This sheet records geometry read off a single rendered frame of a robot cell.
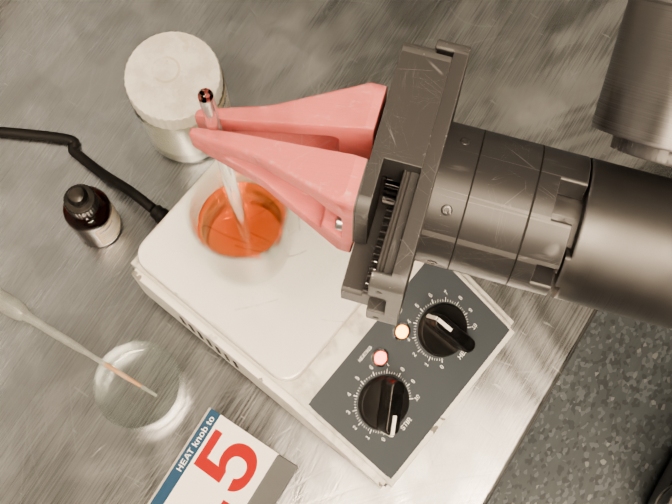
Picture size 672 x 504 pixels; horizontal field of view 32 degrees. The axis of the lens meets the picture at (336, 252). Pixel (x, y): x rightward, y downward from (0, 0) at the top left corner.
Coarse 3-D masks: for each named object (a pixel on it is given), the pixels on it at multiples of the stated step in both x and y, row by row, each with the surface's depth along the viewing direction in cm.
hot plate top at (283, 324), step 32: (160, 224) 67; (160, 256) 66; (192, 256) 66; (320, 256) 66; (192, 288) 66; (224, 288) 66; (256, 288) 66; (288, 288) 66; (320, 288) 66; (224, 320) 65; (256, 320) 65; (288, 320) 65; (320, 320) 65; (256, 352) 65; (288, 352) 65; (320, 352) 65
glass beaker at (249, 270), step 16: (208, 176) 61; (240, 176) 62; (192, 192) 60; (208, 192) 62; (192, 208) 60; (288, 208) 60; (192, 224) 60; (288, 224) 63; (288, 240) 64; (208, 256) 62; (224, 256) 59; (240, 256) 59; (256, 256) 59; (272, 256) 59; (288, 256) 66; (224, 272) 63; (240, 272) 63; (256, 272) 63; (272, 272) 64
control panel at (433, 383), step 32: (416, 288) 68; (448, 288) 69; (416, 320) 69; (480, 320) 70; (352, 352) 67; (416, 352) 69; (480, 352) 70; (352, 384) 67; (416, 384) 69; (448, 384) 70; (352, 416) 68; (416, 416) 69; (384, 448) 68
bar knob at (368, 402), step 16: (368, 384) 67; (384, 384) 67; (400, 384) 67; (368, 400) 67; (384, 400) 67; (400, 400) 67; (368, 416) 67; (384, 416) 67; (400, 416) 67; (384, 432) 67
